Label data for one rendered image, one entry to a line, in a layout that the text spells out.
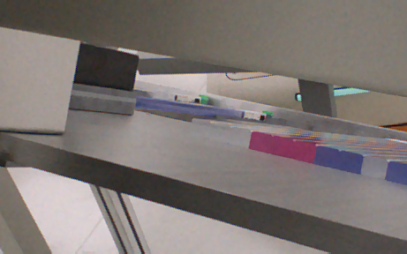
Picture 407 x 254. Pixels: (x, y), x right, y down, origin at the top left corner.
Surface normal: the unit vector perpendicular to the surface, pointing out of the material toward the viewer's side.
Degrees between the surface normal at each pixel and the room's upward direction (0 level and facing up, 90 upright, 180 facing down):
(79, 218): 0
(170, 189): 46
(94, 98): 90
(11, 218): 90
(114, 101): 90
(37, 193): 0
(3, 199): 90
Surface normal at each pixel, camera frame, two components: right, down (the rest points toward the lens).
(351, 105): -0.04, 0.67
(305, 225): -0.48, -0.04
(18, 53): 0.86, 0.18
